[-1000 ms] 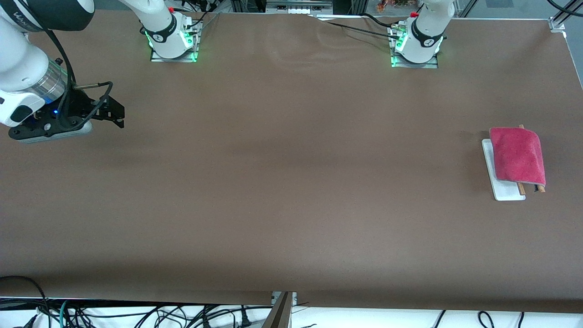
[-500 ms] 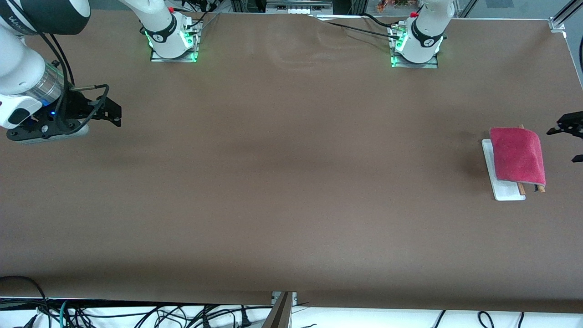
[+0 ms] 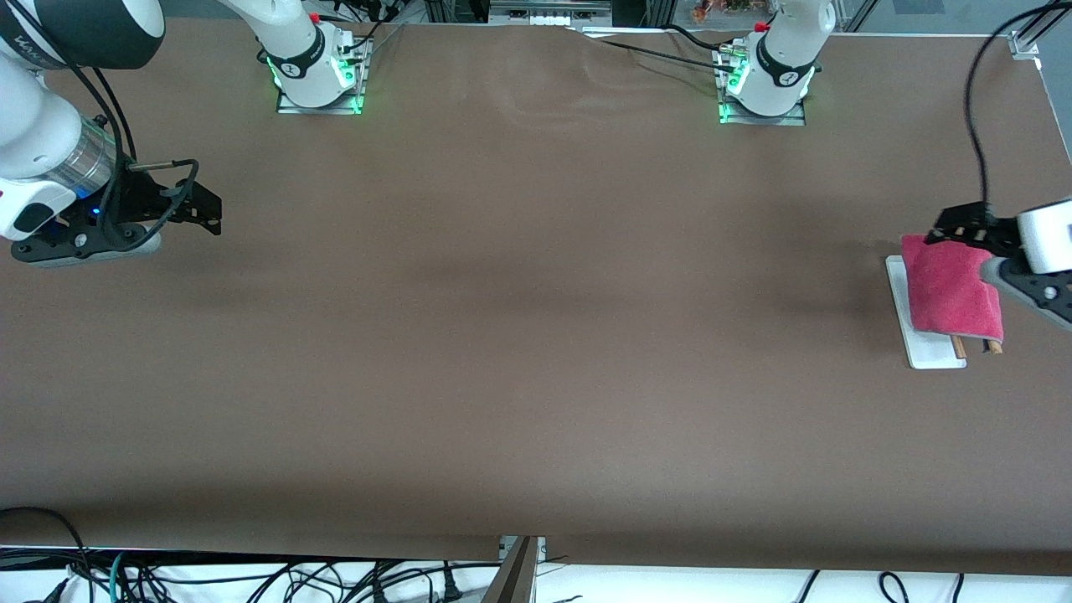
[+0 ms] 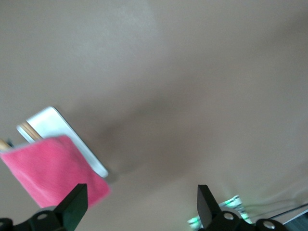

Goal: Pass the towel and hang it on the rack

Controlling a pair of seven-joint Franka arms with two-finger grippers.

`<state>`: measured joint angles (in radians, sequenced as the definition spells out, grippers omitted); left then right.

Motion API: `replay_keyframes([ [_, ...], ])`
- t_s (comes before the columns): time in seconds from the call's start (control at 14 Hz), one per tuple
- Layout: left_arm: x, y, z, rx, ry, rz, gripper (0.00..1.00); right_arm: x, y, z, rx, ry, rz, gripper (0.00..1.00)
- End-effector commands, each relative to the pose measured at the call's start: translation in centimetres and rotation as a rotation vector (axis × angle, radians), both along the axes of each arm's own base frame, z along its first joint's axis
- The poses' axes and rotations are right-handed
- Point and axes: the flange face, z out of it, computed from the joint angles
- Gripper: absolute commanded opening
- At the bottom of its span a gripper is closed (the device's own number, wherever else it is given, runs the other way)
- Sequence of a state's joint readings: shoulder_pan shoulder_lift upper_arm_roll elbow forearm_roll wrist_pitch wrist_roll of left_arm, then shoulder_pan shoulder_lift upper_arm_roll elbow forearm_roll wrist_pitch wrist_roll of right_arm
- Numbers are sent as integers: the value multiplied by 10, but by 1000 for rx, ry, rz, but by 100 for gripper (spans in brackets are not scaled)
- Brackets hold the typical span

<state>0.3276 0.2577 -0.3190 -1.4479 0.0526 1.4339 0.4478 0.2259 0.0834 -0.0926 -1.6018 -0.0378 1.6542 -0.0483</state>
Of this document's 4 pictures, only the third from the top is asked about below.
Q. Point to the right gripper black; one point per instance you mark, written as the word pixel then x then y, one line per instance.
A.
pixel 136 198

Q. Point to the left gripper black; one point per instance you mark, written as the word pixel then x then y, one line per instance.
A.
pixel 971 224

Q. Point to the pink towel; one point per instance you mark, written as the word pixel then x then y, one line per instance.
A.
pixel 950 293

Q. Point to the white rectangular tray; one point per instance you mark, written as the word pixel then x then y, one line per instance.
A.
pixel 930 352

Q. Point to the orange colourful item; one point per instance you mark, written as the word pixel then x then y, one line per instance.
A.
pixel 720 8

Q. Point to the brown table cover sheet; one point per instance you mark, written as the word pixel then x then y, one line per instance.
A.
pixel 536 293

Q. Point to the grey metal box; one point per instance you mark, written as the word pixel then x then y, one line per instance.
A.
pixel 586 10

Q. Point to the brown table leg beam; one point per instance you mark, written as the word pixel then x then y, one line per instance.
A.
pixel 515 578

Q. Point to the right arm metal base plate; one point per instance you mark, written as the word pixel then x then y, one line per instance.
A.
pixel 322 110

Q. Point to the silver aluminium frame profile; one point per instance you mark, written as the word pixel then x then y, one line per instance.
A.
pixel 1026 42

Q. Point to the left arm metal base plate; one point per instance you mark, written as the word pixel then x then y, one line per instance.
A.
pixel 762 121

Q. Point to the black frame post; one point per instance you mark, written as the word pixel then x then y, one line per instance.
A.
pixel 662 10

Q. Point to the silver metal bracket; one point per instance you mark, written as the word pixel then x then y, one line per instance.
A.
pixel 541 548

